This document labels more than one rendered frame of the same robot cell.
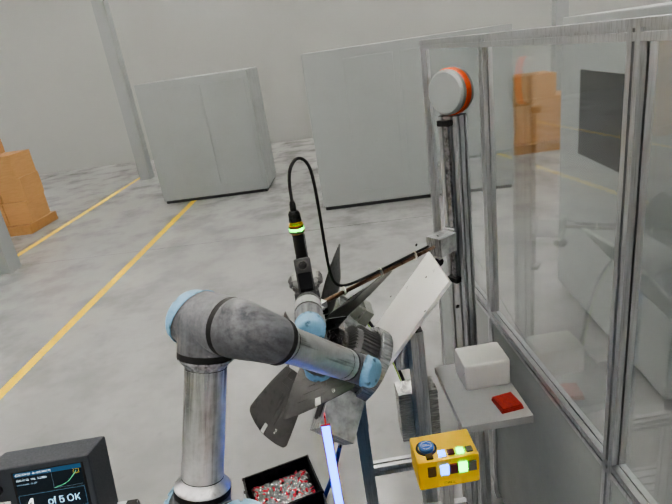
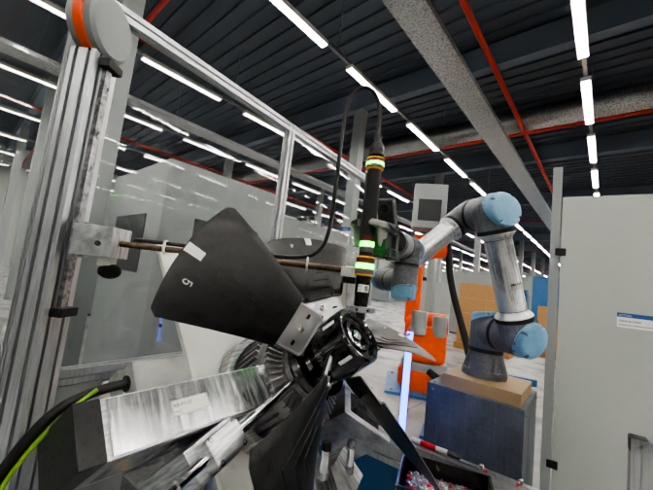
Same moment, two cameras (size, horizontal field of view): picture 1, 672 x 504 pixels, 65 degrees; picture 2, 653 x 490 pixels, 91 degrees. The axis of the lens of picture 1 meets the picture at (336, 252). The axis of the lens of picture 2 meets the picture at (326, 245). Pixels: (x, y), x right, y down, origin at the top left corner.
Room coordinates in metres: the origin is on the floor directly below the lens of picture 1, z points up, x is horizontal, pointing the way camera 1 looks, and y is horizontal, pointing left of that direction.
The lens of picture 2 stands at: (2.11, 0.48, 1.33)
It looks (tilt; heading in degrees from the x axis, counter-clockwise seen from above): 6 degrees up; 217
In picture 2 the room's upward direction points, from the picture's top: 7 degrees clockwise
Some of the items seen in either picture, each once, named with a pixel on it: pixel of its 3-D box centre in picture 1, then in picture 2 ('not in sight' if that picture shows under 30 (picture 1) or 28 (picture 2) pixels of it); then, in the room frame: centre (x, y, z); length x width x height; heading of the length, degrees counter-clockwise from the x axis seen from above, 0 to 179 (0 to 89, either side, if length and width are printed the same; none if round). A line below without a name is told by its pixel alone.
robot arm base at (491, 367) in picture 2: not in sight; (485, 361); (0.76, 0.25, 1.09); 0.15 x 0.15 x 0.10
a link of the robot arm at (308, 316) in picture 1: (309, 325); (408, 249); (1.18, 0.09, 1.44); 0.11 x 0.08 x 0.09; 2
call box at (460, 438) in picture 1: (444, 460); not in sight; (1.09, -0.20, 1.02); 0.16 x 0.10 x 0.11; 92
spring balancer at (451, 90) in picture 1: (450, 91); (101, 28); (1.88, -0.47, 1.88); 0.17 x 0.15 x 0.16; 2
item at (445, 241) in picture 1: (442, 242); (99, 241); (1.82, -0.40, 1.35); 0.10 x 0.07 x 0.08; 127
